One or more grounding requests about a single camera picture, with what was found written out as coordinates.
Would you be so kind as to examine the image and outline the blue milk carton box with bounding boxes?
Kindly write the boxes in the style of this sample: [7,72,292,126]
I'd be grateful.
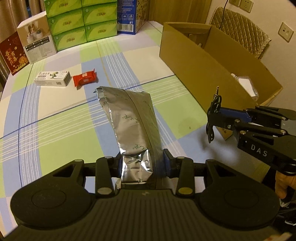
[117,0,150,35]

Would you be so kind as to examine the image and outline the white appliance box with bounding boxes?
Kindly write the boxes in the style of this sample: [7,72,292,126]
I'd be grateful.
[16,11,57,64]

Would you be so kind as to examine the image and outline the silver foil pouch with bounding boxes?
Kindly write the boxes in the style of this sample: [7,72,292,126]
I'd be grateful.
[96,86,165,189]

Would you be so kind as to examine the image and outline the clear bag white pad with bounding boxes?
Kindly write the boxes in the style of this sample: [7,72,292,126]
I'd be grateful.
[231,73,259,101]

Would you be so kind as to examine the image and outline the black charger cable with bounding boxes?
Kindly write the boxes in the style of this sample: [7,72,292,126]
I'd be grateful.
[220,0,230,30]

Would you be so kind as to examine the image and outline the red snack packet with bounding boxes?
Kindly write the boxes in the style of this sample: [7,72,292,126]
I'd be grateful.
[73,69,97,87]

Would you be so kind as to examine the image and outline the white ointment box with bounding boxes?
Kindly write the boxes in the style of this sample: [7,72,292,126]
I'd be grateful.
[34,71,71,87]

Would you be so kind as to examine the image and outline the quilted chair cushion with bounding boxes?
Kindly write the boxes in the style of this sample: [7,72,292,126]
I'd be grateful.
[210,7,271,60]

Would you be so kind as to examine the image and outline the mustard yellow curtain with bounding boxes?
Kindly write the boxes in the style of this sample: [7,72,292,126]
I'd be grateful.
[149,0,212,24]

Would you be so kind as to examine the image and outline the green tissue pack stack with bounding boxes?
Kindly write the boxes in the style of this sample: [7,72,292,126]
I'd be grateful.
[44,0,117,52]

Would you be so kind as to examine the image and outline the wall power socket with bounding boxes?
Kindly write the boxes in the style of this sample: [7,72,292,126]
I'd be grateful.
[229,0,254,13]

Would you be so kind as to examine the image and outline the person right hand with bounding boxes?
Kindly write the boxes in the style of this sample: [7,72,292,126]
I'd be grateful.
[275,171,296,199]

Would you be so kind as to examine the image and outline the brown cardboard box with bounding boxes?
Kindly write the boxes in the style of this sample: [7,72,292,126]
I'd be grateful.
[159,22,282,110]

